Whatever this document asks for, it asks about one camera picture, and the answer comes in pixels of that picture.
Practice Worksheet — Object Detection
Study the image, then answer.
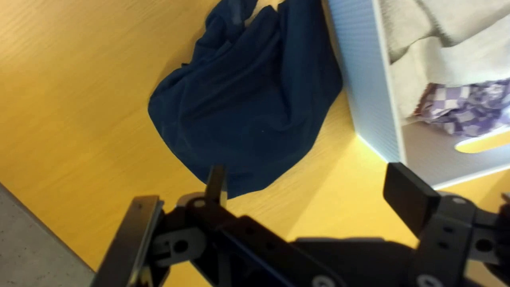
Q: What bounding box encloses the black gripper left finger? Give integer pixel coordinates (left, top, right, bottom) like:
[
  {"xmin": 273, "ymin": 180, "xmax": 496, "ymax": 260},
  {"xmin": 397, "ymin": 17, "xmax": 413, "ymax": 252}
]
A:
[{"xmin": 186, "ymin": 164, "xmax": 342, "ymax": 287}]

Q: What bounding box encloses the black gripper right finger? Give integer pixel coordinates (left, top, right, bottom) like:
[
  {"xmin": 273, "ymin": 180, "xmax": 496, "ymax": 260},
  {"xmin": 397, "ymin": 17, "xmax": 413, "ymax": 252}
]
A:
[{"xmin": 383, "ymin": 161, "xmax": 476, "ymax": 287}]

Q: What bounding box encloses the navy blue garment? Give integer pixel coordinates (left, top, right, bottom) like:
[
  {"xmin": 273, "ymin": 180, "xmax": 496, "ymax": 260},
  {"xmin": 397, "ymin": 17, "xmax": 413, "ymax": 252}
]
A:
[{"xmin": 147, "ymin": 0, "xmax": 346, "ymax": 199}]

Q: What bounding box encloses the purple checkered cloth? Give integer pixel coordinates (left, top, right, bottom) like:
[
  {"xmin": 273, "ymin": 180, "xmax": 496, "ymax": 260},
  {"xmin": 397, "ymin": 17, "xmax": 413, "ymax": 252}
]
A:
[{"xmin": 410, "ymin": 76, "xmax": 510, "ymax": 140}]

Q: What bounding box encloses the cream knit towel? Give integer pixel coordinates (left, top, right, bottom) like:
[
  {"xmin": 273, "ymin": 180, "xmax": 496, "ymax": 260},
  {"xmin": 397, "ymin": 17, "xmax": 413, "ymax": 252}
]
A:
[{"xmin": 378, "ymin": 0, "xmax": 510, "ymax": 119}]

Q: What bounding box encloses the white ribbed plastic basket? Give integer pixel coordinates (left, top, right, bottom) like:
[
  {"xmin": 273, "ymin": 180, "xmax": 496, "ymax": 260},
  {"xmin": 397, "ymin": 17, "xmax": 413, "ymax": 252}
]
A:
[{"xmin": 321, "ymin": 0, "xmax": 510, "ymax": 191}]

